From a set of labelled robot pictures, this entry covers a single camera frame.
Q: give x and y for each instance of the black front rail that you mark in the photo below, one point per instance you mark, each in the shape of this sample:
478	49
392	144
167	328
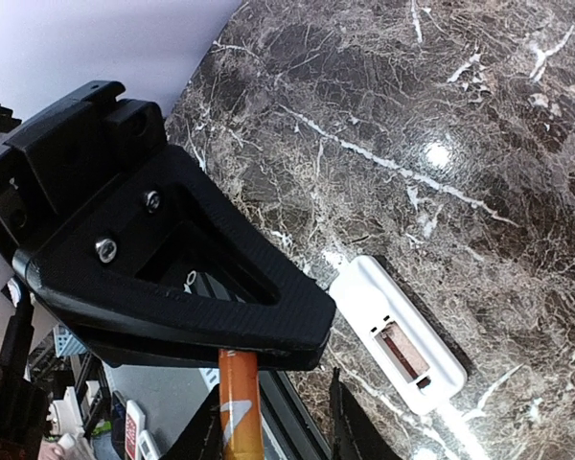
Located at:
289	431

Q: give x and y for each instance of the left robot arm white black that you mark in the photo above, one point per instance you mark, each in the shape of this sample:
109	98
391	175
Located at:
23	406

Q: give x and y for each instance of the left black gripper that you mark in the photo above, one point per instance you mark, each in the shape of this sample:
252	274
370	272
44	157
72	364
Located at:
160	259

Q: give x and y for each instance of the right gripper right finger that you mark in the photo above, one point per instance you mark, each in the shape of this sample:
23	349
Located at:
354	435

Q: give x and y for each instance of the orange AAA battery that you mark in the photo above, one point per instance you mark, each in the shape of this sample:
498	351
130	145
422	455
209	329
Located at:
239	405

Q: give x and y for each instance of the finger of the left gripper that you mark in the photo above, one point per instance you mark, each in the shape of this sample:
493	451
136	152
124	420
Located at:
118	349

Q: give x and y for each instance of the white remote control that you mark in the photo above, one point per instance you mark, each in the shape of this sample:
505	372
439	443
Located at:
414	358

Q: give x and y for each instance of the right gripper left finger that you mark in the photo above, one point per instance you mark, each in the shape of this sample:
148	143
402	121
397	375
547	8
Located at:
202	437

